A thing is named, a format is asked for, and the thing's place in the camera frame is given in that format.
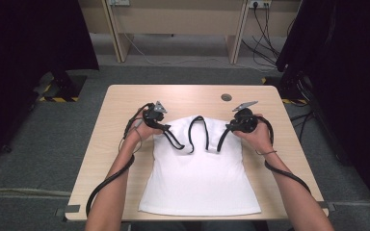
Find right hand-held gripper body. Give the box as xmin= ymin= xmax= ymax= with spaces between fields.
xmin=229 ymin=100 xmax=260 ymax=135

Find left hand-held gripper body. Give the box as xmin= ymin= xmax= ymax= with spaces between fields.
xmin=142 ymin=100 xmax=169 ymax=128

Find white black-trimmed tank top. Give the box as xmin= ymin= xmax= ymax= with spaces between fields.
xmin=138 ymin=115 xmax=263 ymax=217

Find person's left hand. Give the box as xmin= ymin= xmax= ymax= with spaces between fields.
xmin=124 ymin=107 xmax=164 ymax=146

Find person's right hand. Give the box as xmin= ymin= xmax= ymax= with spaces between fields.
xmin=232 ymin=113 xmax=276 ymax=156

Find yellow black hazard tape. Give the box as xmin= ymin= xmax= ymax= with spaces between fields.
xmin=261 ymin=76 xmax=308 ymax=106
xmin=38 ymin=84 xmax=80 ymax=103

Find black stand base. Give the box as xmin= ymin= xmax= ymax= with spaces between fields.
xmin=261 ymin=69 xmax=310 ymax=106
xmin=42 ymin=67 xmax=89 ymax=103

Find dark curtain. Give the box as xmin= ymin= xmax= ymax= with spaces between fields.
xmin=275 ymin=0 xmax=370 ymax=219
xmin=0 ymin=0 xmax=100 ymax=166

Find grey left wrist strap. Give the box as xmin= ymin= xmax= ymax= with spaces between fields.
xmin=118 ymin=118 xmax=145 ymax=156

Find grey wrist strap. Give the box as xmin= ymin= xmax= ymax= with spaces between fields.
xmin=118 ymin=118 xmax=145 ymax=156
xmin=254 ymin=149 xmax=278 ymax=157

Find grey right wrist strap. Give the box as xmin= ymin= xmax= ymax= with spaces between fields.
xmin=254 ymin=149 xmax=278 ymax=157

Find white floor cable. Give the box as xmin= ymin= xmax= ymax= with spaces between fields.
xmin=110 ymin=4 xmax=268 ymax=71

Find black cables beside curtain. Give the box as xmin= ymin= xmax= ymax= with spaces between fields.
xmin=289 ymin=109 xmax=316 ymax=143

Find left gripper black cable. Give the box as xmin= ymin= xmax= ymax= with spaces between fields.
xmin=85 ymin=101 xmax=157 ymax=219

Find bundle of black floor cables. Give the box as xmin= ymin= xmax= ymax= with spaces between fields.
xmin=240 ymin=5 xmax=297 ymax=69

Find grey table corner bracket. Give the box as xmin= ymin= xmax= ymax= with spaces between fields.
xmin=55 ymin=204 xmax=82 ymax=219
xmin=314 ymin=200 xmax=337 ymax=213

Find white wall socket with plugs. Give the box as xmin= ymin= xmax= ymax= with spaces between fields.
xmin=248 ymin=0 xmax=273 ymax=10

